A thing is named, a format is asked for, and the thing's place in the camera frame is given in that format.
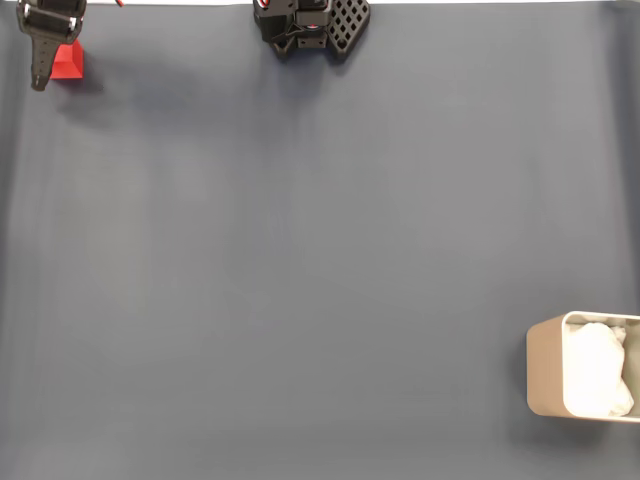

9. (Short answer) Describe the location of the beige plastic box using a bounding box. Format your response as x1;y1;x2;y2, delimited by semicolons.
525;309;640;425

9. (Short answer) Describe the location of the white crumpled paper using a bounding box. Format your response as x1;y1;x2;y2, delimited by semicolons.
564;322;636;419

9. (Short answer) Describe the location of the red cube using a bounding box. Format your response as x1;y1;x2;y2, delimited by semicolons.
49;39;87;82

